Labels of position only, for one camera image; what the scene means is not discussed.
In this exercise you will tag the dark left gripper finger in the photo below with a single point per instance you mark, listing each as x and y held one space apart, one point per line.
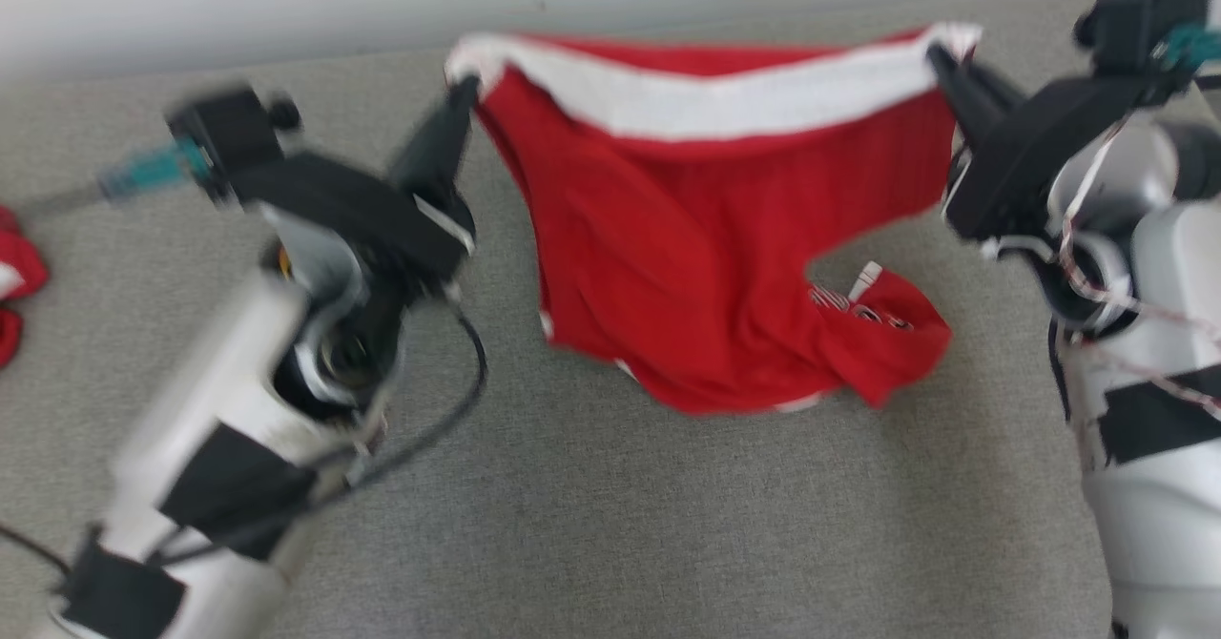
434 153

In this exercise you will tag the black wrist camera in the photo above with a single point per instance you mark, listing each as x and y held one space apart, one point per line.
1135 29
234 133

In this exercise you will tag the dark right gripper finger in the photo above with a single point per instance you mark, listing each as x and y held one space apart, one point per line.
971 110
997 89

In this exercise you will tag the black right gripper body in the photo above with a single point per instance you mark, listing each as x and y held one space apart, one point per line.
1030 153

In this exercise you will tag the grey fabric sofa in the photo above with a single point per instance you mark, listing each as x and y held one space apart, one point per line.
610 525

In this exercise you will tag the red white sports shorts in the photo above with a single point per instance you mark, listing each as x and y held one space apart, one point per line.
19 267
687 238

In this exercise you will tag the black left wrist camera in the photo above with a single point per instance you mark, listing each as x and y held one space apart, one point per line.
234 133

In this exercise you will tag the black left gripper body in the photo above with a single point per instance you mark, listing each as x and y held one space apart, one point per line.
382 215

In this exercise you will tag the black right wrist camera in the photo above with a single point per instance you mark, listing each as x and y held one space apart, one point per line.
1135 29

